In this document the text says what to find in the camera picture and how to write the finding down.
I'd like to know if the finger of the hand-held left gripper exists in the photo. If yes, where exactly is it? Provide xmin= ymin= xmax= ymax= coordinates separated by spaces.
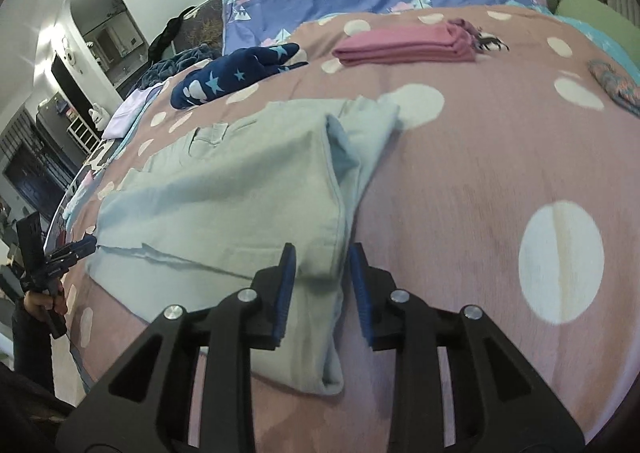
xmin=50 ymin=234 xmax=98 ymax=264
xmin=42 ymin=253 xmax=83 ymax=280

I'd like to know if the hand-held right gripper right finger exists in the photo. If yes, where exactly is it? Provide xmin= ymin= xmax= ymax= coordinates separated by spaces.
xmin=347 ymin=243 xmax=586 ymax=453

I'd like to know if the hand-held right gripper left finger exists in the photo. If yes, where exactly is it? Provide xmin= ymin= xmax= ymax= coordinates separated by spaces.
xmin=55 ymin=243 xmax=298 ymax=453

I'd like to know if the grey t-shirt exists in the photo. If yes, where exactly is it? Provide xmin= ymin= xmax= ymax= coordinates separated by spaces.
xmin=87 ymin=95 xmax=401 ymax=396

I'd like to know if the person's left forearm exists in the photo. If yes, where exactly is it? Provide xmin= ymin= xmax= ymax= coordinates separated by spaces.
xmin=12 ymin=305 xmax=56 ymax=394

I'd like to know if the person's left hand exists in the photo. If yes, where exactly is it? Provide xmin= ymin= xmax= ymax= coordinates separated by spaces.
xmin=22 ymin=283 xmax=68 ymax=331

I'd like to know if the animal-print bedsheet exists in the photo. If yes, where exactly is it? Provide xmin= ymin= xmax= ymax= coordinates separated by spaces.
xmin=60 ymin=138 xmax=131 ymax=234

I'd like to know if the white shelf rack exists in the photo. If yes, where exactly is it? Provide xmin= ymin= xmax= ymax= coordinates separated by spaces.
xmin=70 ymin=115 xmax=101 ymax=154

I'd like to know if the lilac folded cloth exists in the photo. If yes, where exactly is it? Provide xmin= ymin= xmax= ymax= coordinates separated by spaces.
xmin=102 ymin=83 xmax=161 ymax=140

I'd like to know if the pink polka-dot blanket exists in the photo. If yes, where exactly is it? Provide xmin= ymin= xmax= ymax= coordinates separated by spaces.
xmin=60 ymin=5 xmax=640 ymax=453

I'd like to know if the dark blue fleece blanket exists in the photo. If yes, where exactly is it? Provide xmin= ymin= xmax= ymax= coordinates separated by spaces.
xmin=132 ymin=45 xmax=221 ymax=94

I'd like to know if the navy star-print garment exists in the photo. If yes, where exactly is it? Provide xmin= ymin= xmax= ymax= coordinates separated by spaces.
xmin=170 ymin=43 xmax=310 ymax=110

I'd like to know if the black garment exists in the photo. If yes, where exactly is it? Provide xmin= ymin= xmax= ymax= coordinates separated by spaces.
xmin=147 ymin=7 xmax=200 ymax=64

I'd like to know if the pink folded garment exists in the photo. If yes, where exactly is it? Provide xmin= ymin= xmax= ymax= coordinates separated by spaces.
xmin=332 ymin=19 xmax=478 ymax=66

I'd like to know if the dark printed headboard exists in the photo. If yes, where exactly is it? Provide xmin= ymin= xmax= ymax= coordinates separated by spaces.
xmin=175 ymin=0 xmax=226 ymax=54

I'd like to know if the floral cloth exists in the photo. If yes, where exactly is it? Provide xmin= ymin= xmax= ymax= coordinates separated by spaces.
xmin=587 ymin=59 xmax=640 ymax=118

